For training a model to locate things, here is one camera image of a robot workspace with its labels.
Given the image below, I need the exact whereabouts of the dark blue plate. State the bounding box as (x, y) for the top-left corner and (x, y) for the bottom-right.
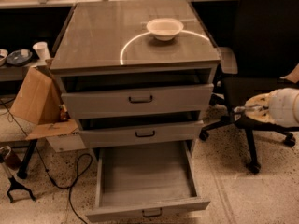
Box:
(7, 49), (32, 67)

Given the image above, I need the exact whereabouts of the grey bottom drawer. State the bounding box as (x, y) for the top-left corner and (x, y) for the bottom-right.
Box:
(87, 141), (209, 223)

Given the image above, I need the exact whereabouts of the white bowl at left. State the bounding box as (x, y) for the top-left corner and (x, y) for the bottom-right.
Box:
(0, 49), (8, 67)

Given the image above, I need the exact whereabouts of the white paper bowl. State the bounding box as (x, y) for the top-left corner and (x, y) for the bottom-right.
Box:
(147, 18), (184, 41)

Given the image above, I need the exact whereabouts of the black grabber tool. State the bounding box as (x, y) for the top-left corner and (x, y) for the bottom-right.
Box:
(0, 156), (36, 203)

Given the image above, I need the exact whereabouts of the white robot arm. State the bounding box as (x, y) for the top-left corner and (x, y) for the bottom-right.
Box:
(245, 88), (299, 128)

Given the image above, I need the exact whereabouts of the brown cup on floor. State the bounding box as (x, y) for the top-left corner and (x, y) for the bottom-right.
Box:
(0, 146), (21, 170)

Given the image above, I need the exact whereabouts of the grey drawer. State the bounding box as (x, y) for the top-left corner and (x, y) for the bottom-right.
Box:
(62, 69), (213, 119)
(80, 111), (203, 147)
(87, 141), (209, 223)

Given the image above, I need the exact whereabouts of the white paper cup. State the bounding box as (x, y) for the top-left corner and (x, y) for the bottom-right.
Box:
(33, 42), (50, 61)

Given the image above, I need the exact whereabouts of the grey low shelf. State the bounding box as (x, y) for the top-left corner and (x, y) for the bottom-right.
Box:
(0, 60), (47, 82)

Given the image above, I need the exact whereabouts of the black floor cable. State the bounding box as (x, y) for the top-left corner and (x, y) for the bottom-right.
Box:
(0, 98), (93, 224)

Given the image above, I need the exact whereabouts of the black office chair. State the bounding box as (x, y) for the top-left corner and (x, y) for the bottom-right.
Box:
(199, 0), (299, 173)

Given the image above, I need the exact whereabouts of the grey middle drawer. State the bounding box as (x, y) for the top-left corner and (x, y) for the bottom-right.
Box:
(80, 111), (203, 147)

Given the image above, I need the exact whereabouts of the grey drawer cabinet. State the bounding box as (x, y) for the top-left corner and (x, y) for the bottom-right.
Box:
(50, 0), (221, 156)

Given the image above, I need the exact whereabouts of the grey top drawer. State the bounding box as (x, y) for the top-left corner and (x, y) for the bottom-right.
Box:
(62, 69), (213, 119)

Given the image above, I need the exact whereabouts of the black table leg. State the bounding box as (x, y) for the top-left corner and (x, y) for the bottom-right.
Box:
(17, 139), (37, 179)

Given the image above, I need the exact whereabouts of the brown cardboard box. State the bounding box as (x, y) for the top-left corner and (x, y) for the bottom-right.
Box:
(10, 65), (85, 152)

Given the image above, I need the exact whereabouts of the dark rxbar blueberry wrapper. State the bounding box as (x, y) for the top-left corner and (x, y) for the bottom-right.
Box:
(234, 106), (246, 114)

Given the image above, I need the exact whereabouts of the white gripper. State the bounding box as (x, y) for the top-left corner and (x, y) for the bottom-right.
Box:
(245, 93), (274, 123)

